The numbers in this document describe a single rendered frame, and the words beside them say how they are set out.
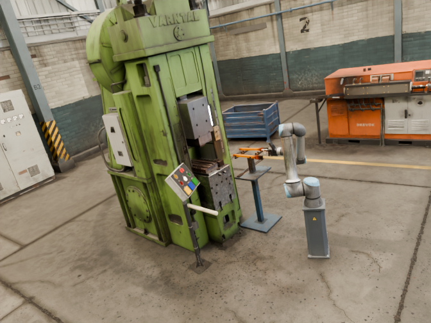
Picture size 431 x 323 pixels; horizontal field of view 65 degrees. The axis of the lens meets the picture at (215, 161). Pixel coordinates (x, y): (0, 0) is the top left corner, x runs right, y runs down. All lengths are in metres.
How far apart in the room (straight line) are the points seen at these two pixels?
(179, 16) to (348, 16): 7.41
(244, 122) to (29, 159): 4.75
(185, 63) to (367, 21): 7.39
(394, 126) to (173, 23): 4.31
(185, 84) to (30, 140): 5.20
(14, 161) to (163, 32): 5.43
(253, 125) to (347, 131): 1.98
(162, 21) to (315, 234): 2.63
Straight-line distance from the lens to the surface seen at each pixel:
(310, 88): 11.26
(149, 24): 3.53
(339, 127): 6.82
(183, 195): 3.31
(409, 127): 6.56
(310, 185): 3.41
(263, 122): 7.37
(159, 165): 3.90
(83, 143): 9.67
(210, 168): 3.89
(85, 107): 9.73
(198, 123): 3.70
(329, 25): 10.81
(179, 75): 3.74
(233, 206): 4.20
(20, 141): 8.29
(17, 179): 8.31
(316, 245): 3.75
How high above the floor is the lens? 2.36
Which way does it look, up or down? 20 degrees down
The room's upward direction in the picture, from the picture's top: 12 degrees counter-clockwise
